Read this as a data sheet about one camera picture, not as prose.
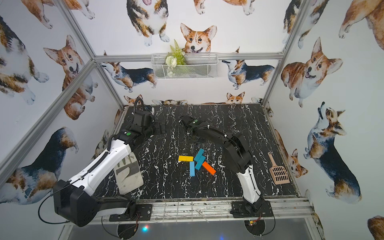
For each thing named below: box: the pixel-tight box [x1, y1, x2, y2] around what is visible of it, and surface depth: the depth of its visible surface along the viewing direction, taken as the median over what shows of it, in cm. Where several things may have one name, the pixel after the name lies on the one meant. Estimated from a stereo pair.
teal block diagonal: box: [195, 155, 206, 171], surface depth 92 cm
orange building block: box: [202, 161, 217, 175], surface depth 90 cm
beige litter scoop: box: [268, 152, 291, 185], surface depth 86 cm
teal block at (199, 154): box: [194, 148, 205, 162], surface depth 95 cm
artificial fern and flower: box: [165, 39, 187, 78], surface depth 84 cm
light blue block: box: [189, 161, 196, 177], surface depth 90 cm
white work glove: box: [114, 152, 144, 195], surface depth 86 cm
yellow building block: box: [178, 155, 194, 162], surface depth 94 cm
